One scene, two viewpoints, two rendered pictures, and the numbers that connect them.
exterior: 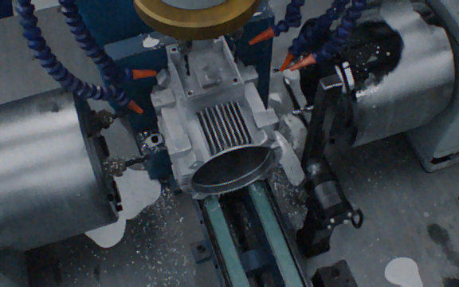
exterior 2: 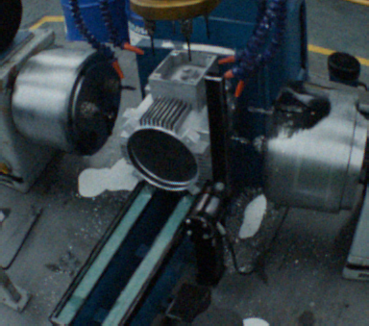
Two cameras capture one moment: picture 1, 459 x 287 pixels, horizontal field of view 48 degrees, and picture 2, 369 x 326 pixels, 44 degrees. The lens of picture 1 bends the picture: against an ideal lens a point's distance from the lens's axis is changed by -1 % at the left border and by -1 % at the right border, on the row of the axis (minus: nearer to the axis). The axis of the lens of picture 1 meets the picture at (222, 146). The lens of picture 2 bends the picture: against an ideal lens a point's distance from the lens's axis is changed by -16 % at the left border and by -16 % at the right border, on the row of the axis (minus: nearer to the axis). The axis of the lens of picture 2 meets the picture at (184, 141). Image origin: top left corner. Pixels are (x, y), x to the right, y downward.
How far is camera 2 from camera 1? 0.62 m
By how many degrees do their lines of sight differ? 34
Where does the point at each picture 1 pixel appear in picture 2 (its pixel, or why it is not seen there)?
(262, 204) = (180, 213)
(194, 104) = (155, 86)
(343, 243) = (232, 289)
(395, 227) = (281, 300)
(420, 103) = (324, 172)
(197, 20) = (145, 2)
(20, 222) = (24, 106)
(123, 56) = (144, 45)
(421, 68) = (332, 137)
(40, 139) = (59, 63)
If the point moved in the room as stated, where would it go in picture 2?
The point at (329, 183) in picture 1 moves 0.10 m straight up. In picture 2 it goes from (210, 196) to (208, 152)
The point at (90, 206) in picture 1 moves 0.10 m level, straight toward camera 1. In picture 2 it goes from (56, 117) to (42, 147)
